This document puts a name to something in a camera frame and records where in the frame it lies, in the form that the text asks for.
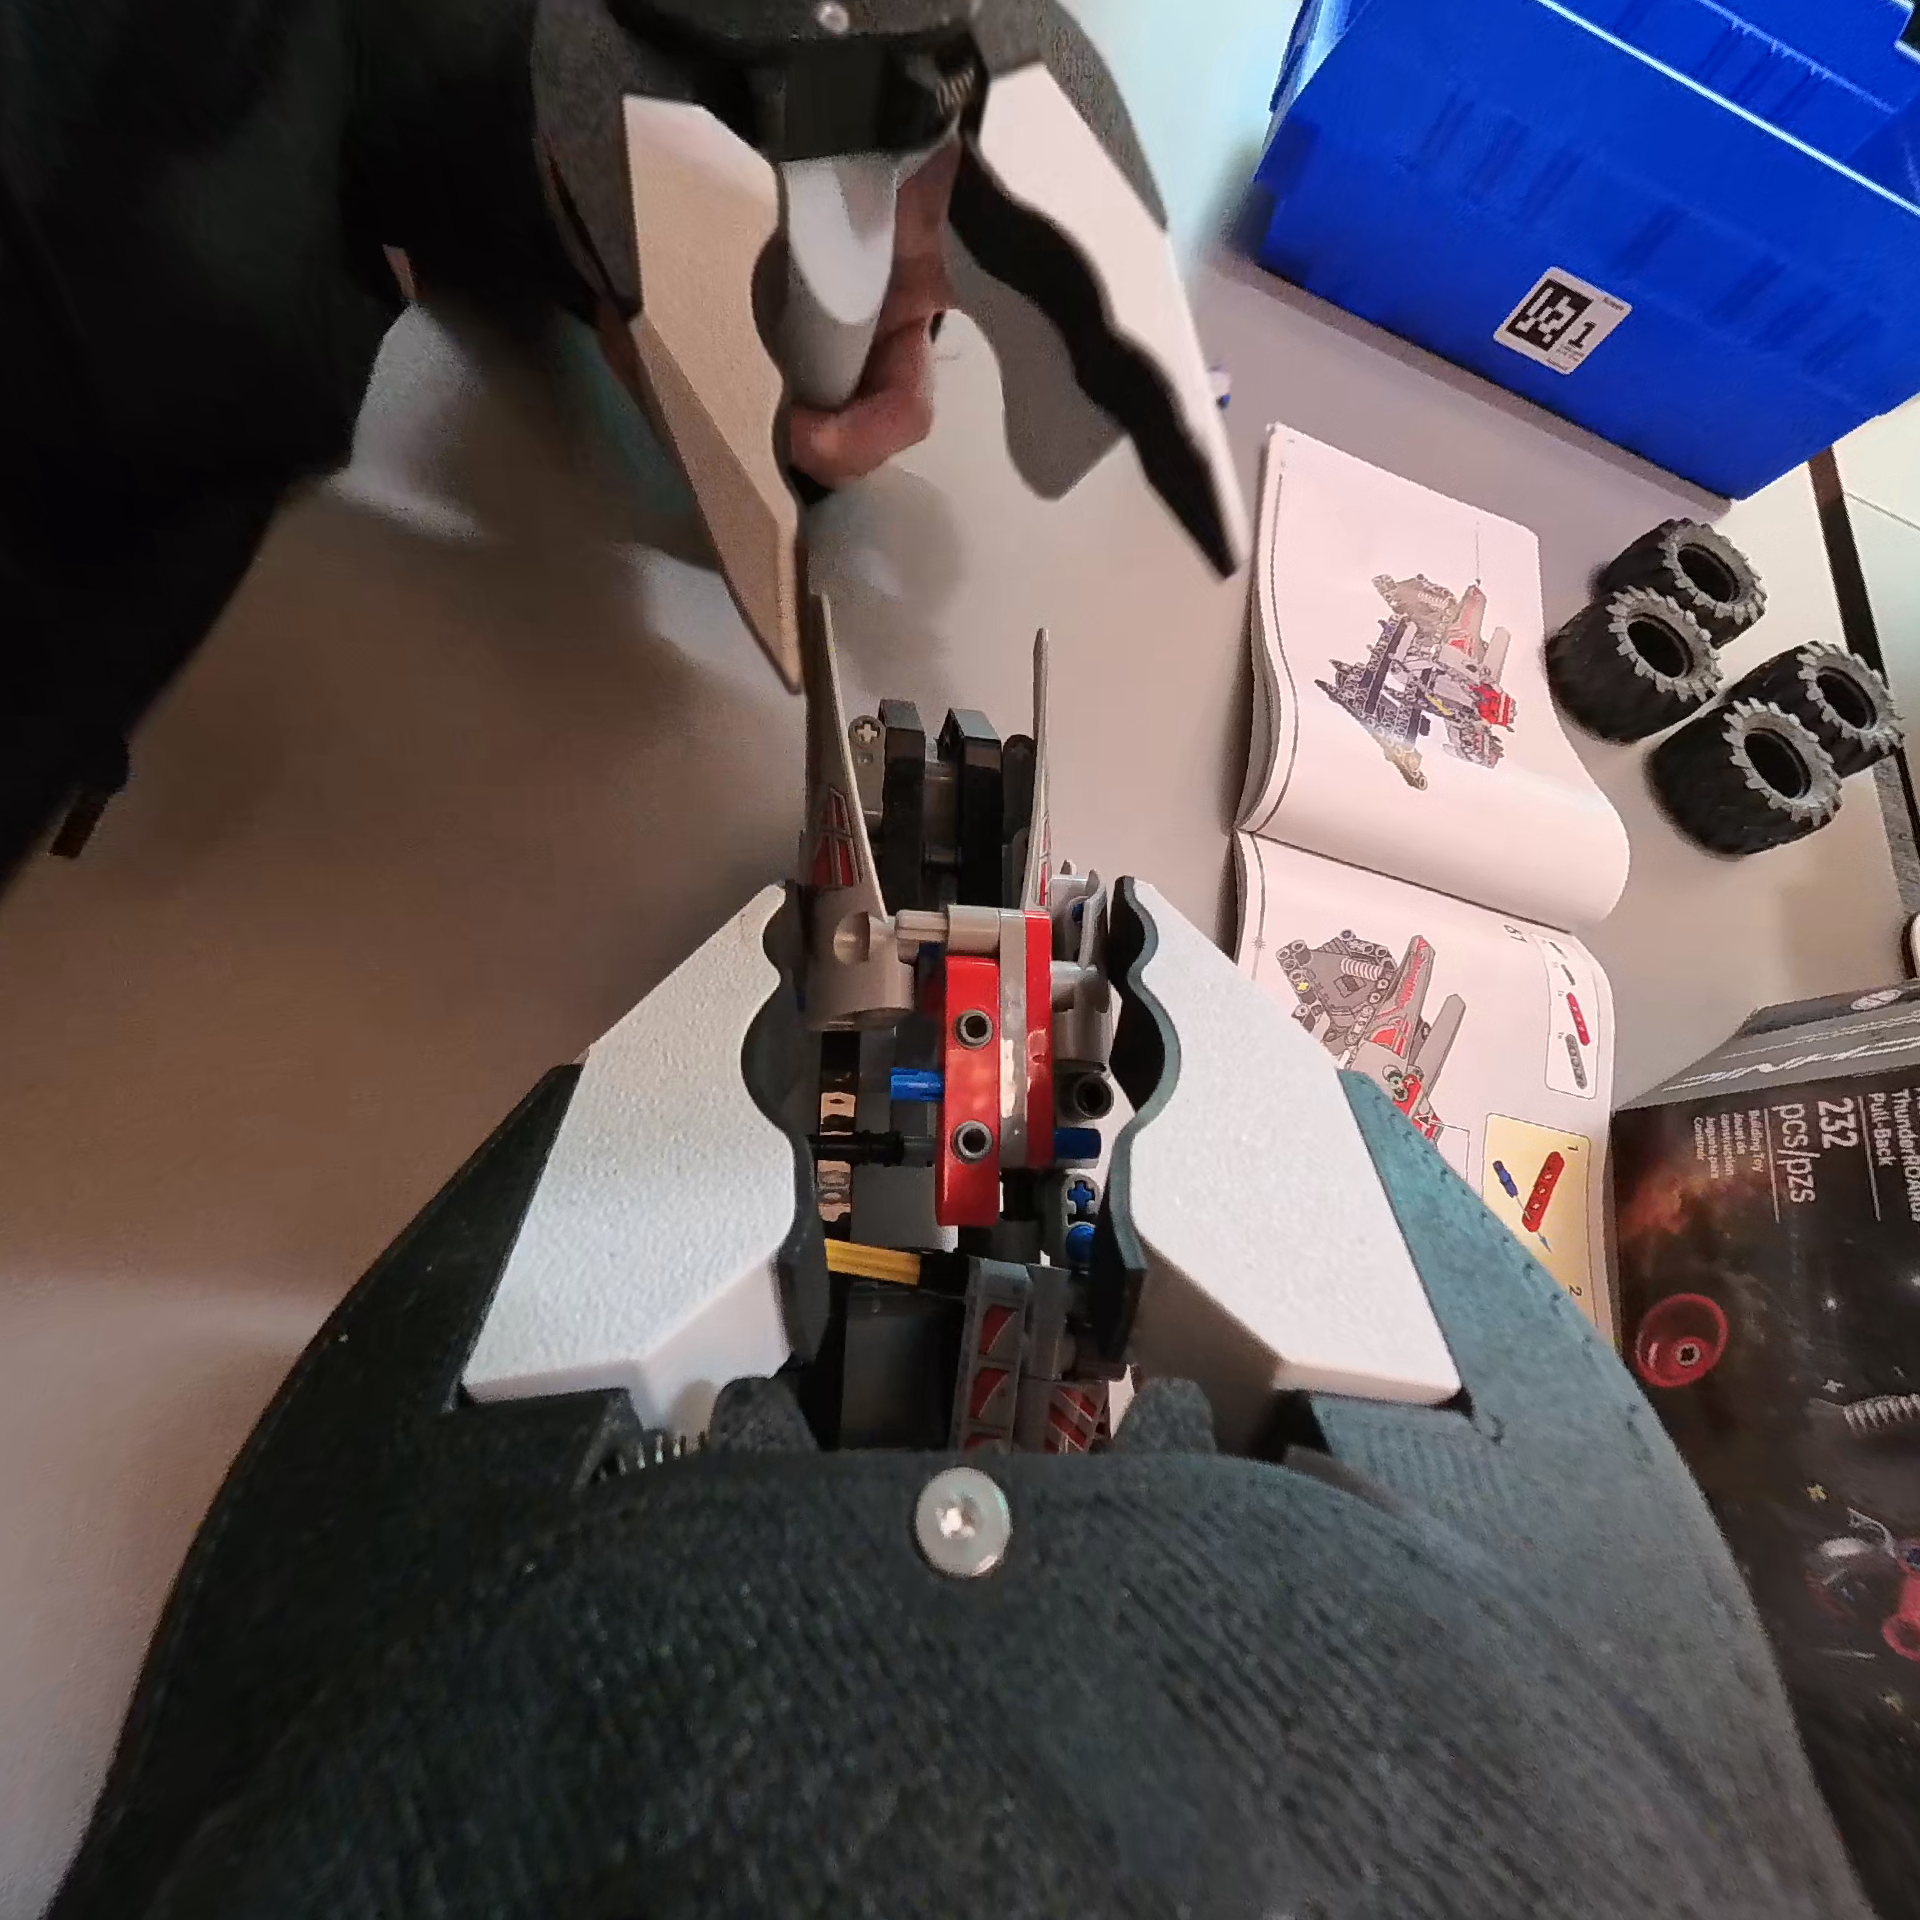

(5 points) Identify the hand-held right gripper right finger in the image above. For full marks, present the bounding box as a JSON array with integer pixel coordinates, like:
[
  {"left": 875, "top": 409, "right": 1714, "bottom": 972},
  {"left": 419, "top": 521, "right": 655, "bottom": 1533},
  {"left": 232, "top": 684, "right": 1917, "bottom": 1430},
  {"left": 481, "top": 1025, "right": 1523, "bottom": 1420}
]
[{"left": 1087, "top": 878, "right": 1470, "bottom": 1412}]

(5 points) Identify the blue plastic bin with tag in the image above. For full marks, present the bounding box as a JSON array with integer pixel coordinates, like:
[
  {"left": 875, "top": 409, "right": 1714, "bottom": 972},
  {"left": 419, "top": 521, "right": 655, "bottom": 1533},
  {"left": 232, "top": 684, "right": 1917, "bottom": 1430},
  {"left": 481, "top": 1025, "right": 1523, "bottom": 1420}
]
[{"left": 1251, "top": 0, "right": 1920, "bottom": 503}]

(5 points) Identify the red grey toy brick vehicle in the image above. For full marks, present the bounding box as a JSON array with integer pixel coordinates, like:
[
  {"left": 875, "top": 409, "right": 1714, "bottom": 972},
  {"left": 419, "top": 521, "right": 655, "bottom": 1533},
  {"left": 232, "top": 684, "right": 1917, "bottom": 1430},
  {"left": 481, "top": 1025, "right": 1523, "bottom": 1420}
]
[{"left": 793, "top": 591, "right": 1153, "bottom": 1456}]

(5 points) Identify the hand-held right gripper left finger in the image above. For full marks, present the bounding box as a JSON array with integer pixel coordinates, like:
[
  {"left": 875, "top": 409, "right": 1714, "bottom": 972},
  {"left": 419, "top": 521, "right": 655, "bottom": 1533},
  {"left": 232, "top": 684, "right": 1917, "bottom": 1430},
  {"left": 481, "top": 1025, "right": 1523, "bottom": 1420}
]
[{"left": 467, "top": 881, "right": 828, "bottom": 1408}]

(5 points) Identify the grey flat panel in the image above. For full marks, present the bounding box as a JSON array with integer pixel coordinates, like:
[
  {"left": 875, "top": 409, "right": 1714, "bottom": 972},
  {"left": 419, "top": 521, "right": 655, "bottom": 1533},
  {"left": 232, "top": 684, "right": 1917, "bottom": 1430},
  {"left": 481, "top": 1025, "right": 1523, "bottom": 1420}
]
[{"left": 1811, "top": 442, "right": 1920, "bottom": 976}]

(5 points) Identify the black toy tyre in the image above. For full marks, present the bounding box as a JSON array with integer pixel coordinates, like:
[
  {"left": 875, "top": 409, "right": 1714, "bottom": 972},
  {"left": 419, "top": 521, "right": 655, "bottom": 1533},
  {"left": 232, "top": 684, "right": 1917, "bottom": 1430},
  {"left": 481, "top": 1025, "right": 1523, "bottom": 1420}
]
[
  {"left": 1645, "top": 697, "right": 1848, "bottom": 858},
  {"left": 1724, "top": 642, "right": 1904, "bottom": 778},
  {"left": 1595, "top": 517, "right": 1762, "bottom": 651},
  {"left": 1546, "top": 586, "right": 1727, "bottom": 747}
]

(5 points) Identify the dark toy set box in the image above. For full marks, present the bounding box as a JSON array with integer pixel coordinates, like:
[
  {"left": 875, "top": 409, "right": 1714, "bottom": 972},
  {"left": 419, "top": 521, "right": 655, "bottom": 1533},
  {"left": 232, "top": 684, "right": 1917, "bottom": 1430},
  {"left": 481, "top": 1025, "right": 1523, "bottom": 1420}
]
[{"left": 1612, "top": 976, "right": 1920, "bottom": 1877}]

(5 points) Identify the person's left forearm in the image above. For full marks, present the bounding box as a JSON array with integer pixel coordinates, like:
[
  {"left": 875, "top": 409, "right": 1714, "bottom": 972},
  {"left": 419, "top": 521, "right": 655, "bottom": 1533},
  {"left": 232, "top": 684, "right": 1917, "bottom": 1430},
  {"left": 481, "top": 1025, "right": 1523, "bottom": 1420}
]
[{"left": 0, "top": 0, "right": 638, "bottom": 900}]

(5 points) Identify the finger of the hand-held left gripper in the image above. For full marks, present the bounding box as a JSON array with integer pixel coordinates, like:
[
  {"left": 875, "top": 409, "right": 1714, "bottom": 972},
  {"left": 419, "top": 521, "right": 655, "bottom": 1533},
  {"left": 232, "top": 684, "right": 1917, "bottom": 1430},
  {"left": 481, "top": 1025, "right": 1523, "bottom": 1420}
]
[
  {"left": 953, "top": 59, "right": 1250, "bottom": 580},
  {"left": 621, "top": 98, "right": 811, "bottom": 693}
]

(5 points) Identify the open instruction booklet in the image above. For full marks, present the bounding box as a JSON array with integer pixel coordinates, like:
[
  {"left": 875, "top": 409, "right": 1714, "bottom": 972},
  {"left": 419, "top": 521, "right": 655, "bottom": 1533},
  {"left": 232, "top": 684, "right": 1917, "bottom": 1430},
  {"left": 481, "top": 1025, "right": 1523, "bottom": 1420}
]
[{"left": 1229, "top": 422, "right": 1637, "bottom": 1340}]

